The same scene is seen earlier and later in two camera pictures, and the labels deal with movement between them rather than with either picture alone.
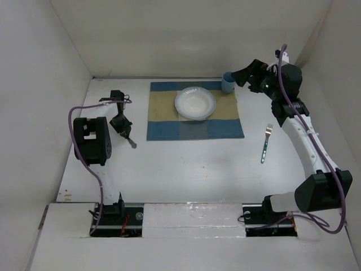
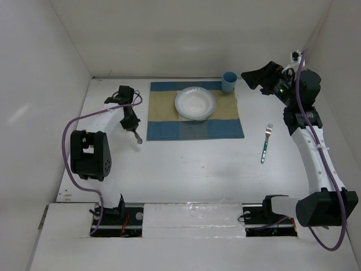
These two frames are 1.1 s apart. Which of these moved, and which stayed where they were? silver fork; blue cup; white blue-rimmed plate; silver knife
Moved: silver knife
Stayed: white blue-rimmed plate; blue cup; silver fork
